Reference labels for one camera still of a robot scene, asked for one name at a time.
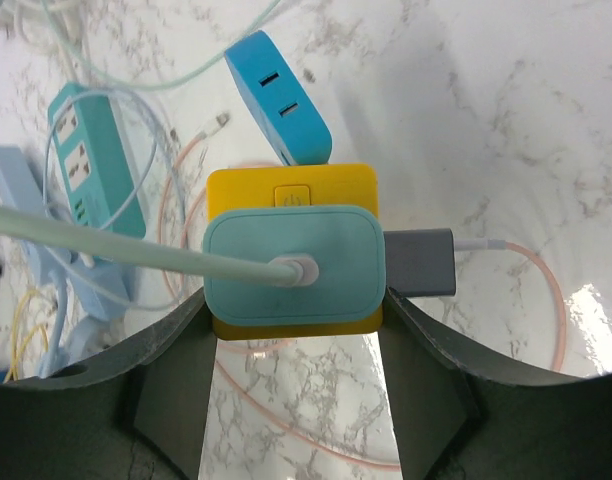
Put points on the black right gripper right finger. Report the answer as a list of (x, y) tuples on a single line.
[(461, 410)]

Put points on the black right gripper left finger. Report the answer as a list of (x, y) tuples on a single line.
[(135, 411)]

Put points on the light blue power strip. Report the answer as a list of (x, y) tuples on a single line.
[(90, 294)]

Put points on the grey charger plug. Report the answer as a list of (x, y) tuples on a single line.
[(421, 263)]

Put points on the light teal charger plug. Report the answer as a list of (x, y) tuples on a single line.
[(295, 266)]

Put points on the yellow cube socket hub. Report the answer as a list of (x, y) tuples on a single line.
[(296, 186)]

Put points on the teal power strip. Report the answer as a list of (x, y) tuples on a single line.
[(93, 163)]

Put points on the blue plug adapter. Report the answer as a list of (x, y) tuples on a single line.
[(277, 101)]

